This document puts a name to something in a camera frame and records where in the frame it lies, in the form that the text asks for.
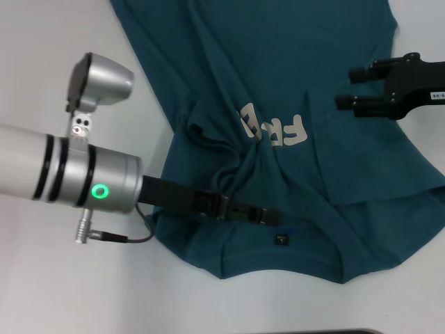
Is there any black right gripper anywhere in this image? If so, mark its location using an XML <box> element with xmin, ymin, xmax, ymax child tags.
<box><xmin>335</xmin><ymin>51</ymin><xmax>445</xmax><ymax>121</ymax></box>

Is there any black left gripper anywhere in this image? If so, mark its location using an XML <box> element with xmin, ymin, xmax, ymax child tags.
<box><xmin>138</xmin><ymin>175</ymin><xmax>283</xmax><ymax>228</ymax></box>

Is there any teal t-shirt with cream letters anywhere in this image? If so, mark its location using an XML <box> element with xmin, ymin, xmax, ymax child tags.
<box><xmin>109</xmin><ymin>0</ymin><xmax>445</xmax><ymax>285</ymax></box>

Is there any grey left arm cable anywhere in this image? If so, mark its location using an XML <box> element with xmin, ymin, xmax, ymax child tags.
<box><xmin>74</xmin><ymin>203</ymin><xmax>154</xmax><ymax>245</ymax></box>

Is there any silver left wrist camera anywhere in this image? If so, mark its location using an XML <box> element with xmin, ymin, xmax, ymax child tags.
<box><xmin>65</xmin><ymin>51</ymin><xmax>136</xmax><ymax>140</ymax></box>

